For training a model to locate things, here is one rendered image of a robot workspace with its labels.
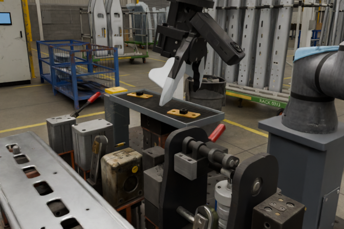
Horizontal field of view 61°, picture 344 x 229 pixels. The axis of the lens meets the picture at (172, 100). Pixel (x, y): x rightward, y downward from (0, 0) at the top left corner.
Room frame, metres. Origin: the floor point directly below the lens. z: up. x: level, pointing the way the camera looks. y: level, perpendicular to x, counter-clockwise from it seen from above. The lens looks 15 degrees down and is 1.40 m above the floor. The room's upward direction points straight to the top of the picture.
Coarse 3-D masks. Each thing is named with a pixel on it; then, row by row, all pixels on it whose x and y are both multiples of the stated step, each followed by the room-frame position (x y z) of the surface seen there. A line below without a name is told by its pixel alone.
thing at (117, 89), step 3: (114, 87) 1.05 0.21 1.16; (117, 87) 1.05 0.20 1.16; (120, 87) 1.05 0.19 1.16; (105, 90) 1.02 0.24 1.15; (108, 90) 1.01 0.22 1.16; (111, 90) 1.00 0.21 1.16; (114, 90) 1.00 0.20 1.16; (117, 90) 1.00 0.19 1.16; (120, 90) 1.00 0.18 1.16; (123, 90) 1.01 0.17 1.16; (126, 90) 1.02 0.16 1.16; (111, 93) 0.99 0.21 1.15; (114, 93) 0.99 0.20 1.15
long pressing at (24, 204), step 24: (0, 144) 0.90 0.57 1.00; (24, 144) 0.90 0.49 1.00; (0, 168) 0.74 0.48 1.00; (24, 168) 0.74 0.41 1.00; (48, 168) 0.74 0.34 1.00; (72, 168) 0.73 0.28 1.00; (0, 192) 0.63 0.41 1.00; (24, 192) 0.62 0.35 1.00; (72, 192) 0.62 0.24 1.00; (96, 192) 0.62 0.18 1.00; (24, 216) 0.53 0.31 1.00; (48, 216) 0.53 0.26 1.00; (72, 216) 0.53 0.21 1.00; (96, 216) 0.53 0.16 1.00; (120, 216) 0.53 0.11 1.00
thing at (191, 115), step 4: (168, 112) 0.74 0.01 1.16; (172, 112) 0.74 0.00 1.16; (176, 112) 0.74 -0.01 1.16; (180, 112) 0.73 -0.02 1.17; (184, 112) 0.72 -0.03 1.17; (188, 112) 0.74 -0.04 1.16; (192, 112) 0.74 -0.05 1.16; (180, 116) 0.72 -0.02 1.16; (184, 116) 0.71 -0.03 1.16; (188, 116) 0.71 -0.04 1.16; (192, 116) 0.71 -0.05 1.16; (196, 116) 0.71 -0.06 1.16
